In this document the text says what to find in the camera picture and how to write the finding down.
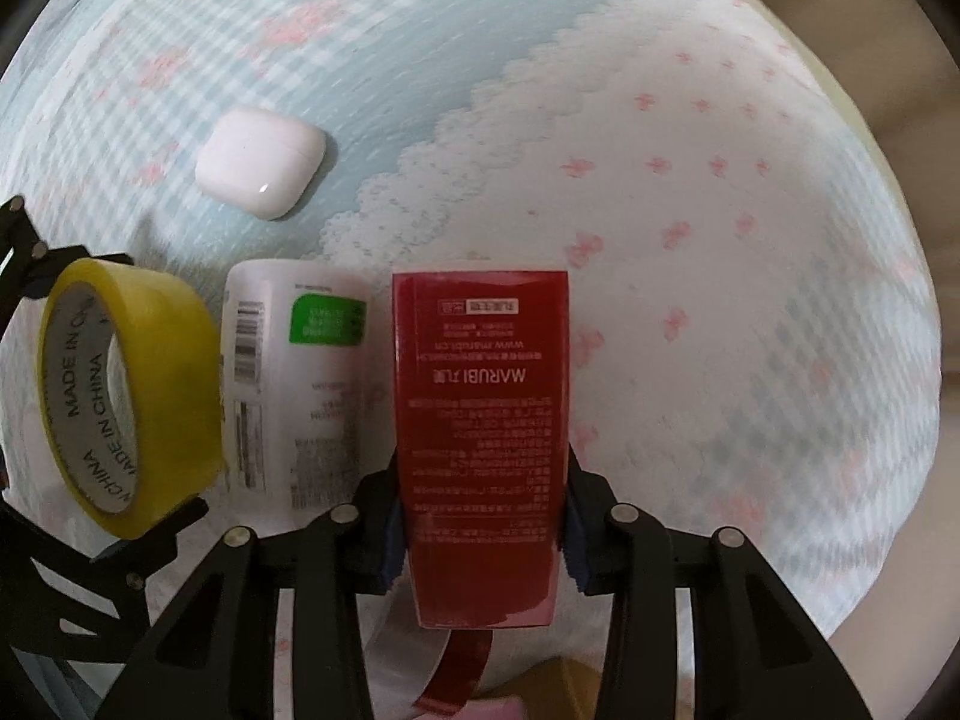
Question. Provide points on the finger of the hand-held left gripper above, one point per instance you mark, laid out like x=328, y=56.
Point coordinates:
x=90, y=592
x=21, y=255

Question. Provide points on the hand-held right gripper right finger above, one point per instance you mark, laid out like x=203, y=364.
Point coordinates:
x=574, y=544

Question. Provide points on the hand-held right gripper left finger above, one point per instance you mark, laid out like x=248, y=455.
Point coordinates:
x=389, y=544

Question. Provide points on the red printed carton box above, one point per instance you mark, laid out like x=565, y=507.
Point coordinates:
x=480, y=420

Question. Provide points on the yellow adhesive tape roll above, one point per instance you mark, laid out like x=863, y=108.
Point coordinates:
x=161, y=360

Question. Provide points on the clear plastic wrapper red band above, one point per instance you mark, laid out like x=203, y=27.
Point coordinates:
x=442, y=667

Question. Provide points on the white bottle with green label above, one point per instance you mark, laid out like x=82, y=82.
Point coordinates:
x=300, y=405

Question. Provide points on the white earbuds case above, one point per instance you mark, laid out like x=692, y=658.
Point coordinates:
x=259, y=161

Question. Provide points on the blue checked floral bedsheet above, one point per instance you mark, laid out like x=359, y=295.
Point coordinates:
x=675, y=240

